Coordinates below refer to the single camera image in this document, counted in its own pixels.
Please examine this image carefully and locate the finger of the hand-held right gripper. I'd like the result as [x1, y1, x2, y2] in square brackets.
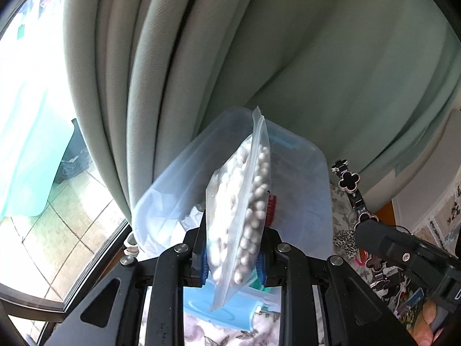
[355, 220, 448, 282]

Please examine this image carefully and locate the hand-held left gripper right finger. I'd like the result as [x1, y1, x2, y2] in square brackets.
[254, 225, 409, 346]

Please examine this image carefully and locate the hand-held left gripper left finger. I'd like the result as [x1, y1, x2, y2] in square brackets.
[45, 218, 211, 346]

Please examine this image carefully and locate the leopard print scrunchie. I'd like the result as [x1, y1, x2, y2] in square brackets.
[332, 229, 359, 258]

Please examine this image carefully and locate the red hair claw clip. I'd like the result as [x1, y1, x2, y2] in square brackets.
[267, 195, 278, 226]

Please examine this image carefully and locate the clear bag of white beads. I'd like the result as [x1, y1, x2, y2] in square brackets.
[205, 106, 272, 312]

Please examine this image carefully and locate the black clover bracelet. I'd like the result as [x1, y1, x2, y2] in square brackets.
[330, 159, 388, 289]

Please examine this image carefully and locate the clear plastic storage container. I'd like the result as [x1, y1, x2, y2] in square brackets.
[133, 106, 334, 260]

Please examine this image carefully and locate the light blue container lid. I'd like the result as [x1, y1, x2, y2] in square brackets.
[182, 270, 281, 332]

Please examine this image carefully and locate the person's right hand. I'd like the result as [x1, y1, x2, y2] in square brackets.
[414, 297, 446, 346]

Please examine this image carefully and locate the orange wooden board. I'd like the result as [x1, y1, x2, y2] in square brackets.
[373, 202, 397, 224]

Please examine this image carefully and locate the floral fleece blanket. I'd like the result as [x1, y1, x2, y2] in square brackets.
[182, 184, 443, 346]

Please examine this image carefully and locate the pale green curtain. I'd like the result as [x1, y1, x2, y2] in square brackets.
[59, 0, 461, 224]

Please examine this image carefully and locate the teal tarp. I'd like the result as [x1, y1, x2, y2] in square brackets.
[0, 90, 74, 217]

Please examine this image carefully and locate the black window frame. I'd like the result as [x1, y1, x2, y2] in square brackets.
[0, 220, 137, 314]

